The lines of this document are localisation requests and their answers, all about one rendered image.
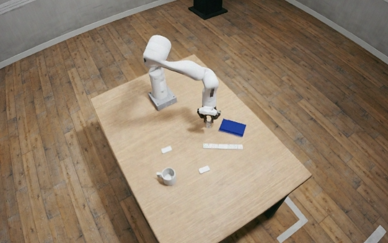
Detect grey mug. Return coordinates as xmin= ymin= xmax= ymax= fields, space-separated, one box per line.
xmin=157 ymin=168 xmax=177 ymax=186

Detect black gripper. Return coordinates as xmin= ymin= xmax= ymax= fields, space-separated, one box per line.
xmin=197 ymin=109 xmax=221 ymax=124

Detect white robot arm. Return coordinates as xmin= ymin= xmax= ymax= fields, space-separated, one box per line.
xmin=143 ymin=35 xmax=219 ymax=115

